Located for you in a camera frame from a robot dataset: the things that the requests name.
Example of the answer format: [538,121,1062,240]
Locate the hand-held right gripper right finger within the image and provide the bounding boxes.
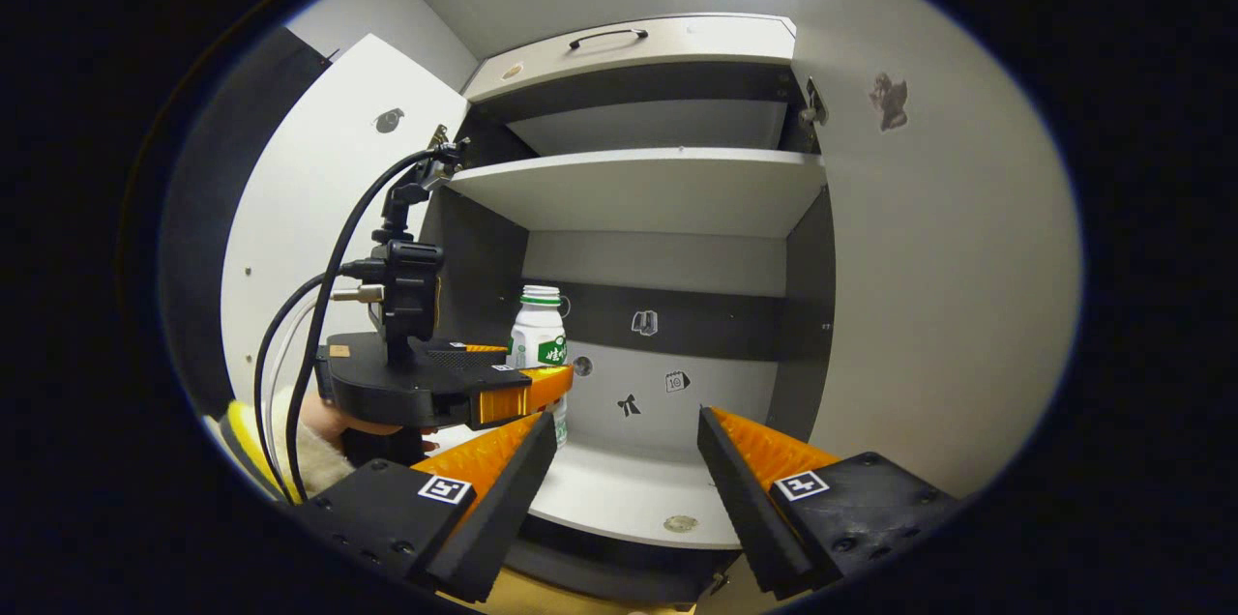
[697,405,968,601]

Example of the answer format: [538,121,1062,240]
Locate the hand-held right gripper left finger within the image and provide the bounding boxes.
[290,412,559,606]

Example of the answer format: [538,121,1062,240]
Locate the white bottle with green label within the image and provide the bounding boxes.
[508,284,571,448]

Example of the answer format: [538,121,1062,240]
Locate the black cable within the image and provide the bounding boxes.
[287,147,441,503]
[253,269,344,500]

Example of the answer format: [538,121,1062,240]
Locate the black backdrop cloth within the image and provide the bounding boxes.
[160,27,330,423]

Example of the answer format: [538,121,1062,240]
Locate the white cabinet drawer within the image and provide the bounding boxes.
[462,13,799,103]

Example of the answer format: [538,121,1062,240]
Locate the white cabinet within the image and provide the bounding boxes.
[416,13,838,606]

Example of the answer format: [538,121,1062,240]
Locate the black drawer handle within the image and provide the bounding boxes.
[568,28,650,51]

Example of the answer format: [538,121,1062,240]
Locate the white cabinet shelf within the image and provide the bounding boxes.
[448,148,828,239]

